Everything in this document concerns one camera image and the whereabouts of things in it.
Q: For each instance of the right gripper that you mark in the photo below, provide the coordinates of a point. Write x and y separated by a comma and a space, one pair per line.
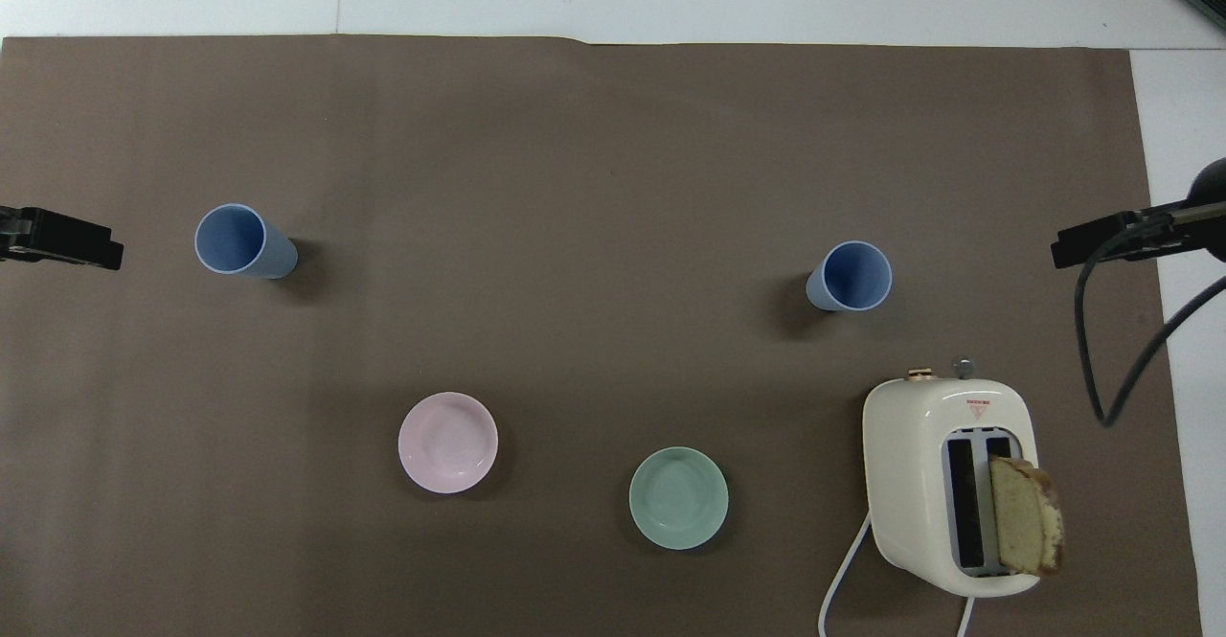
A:
1209, 230

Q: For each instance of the bread slice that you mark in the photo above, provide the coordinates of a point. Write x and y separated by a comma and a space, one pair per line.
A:
1025, 517

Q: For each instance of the blue plastic cup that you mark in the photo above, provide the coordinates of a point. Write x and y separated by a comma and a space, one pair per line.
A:
848, 278
251, 252

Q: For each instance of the cream toaster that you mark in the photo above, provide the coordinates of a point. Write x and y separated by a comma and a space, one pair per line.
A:
905, 474

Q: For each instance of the green plate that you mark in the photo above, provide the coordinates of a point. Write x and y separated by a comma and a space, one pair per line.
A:
678, 498

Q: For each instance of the pink plate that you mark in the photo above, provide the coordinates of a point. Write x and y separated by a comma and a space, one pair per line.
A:
447, 443

